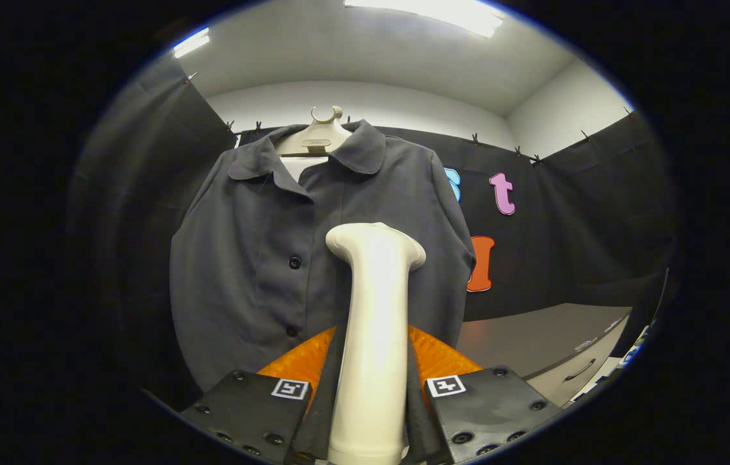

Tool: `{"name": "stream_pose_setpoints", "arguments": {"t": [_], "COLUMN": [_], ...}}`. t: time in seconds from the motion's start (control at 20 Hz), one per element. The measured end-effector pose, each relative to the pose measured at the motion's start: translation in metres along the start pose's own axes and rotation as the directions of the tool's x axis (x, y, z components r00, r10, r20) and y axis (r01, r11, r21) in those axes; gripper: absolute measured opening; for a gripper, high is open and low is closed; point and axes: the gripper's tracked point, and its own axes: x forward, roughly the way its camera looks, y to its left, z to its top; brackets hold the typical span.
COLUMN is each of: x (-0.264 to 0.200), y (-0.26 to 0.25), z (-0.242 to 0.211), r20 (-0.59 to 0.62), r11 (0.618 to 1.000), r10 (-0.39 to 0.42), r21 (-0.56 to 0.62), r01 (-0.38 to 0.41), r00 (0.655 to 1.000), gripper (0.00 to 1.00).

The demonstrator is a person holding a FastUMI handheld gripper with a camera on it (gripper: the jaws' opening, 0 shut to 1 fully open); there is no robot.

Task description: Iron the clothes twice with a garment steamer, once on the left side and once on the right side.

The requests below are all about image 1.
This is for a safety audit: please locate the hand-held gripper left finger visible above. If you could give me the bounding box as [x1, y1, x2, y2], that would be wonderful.
[177, 325, 340, 465]

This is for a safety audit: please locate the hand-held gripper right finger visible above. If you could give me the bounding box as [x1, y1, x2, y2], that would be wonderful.
[407, 325, 562, 465]

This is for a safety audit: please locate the cream garment steamer head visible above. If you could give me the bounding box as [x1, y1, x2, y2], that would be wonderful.
[325, 222, 427, 465]

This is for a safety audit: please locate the dark grey button shirt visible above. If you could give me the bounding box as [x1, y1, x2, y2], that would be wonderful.
[169, 119, 476, 395]

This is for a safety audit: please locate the cream clothes hanger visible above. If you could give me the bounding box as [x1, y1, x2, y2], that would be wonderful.
[274, 105, 354, 158]

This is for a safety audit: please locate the grey cabinet with dark top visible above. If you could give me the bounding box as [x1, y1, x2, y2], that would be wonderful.
[457, 302, 633, 408]

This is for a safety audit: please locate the narrow ceiling light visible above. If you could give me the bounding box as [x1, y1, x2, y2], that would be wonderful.
[172, 27, 210, 59]

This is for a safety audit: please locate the black cabinet drawer handle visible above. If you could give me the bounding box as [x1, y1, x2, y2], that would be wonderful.
[563, 358, 598, 383]

